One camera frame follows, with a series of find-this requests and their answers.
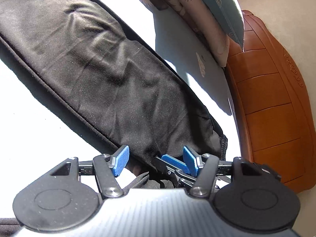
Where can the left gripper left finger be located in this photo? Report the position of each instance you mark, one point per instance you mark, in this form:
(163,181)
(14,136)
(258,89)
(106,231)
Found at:
(119,159)

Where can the blue floral bed sheet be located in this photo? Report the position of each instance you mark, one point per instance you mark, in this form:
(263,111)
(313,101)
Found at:
(172,40)

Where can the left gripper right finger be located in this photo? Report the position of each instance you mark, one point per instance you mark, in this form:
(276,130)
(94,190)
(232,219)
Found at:
(193,161)

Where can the black track pants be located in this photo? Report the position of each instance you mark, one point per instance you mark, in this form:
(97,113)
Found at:
(106,77)

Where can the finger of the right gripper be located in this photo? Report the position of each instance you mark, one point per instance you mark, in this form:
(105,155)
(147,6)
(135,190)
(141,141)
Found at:
(176,163)

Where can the wooden headboard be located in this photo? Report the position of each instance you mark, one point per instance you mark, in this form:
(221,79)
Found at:
(273,112)

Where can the beige floral pillow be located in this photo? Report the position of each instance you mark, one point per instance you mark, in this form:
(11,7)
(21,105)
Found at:
(207,24)

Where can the blue floral pillow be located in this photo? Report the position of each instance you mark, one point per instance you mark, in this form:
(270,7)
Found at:
(229,15)

